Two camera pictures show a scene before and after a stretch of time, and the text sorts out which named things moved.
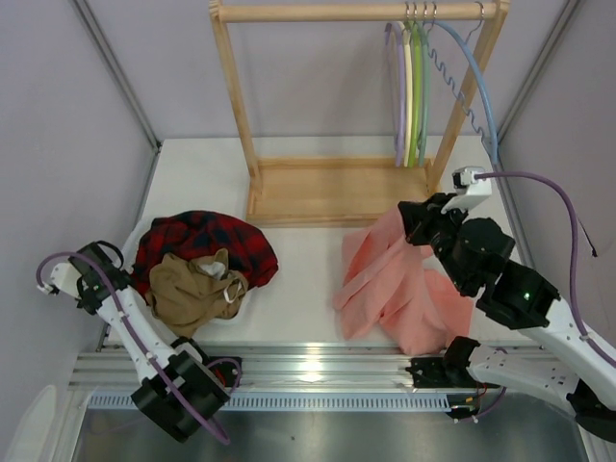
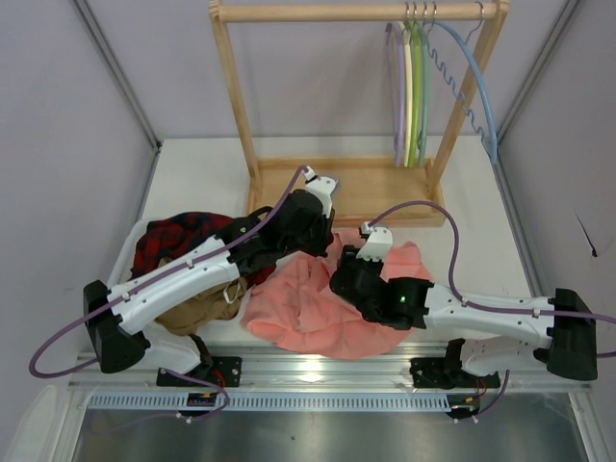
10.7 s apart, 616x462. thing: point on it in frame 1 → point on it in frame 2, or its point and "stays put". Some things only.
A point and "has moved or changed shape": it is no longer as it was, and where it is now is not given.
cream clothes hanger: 407,38 stays put
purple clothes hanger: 395,83 stays put
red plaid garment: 197,236 stays put
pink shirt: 389,287 has moved or changed shape
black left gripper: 89,269 → 319,231
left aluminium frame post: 118,72 stays put
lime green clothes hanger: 417,90 stays put
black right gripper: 423,219 → 350,271
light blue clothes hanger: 454,31 stays put
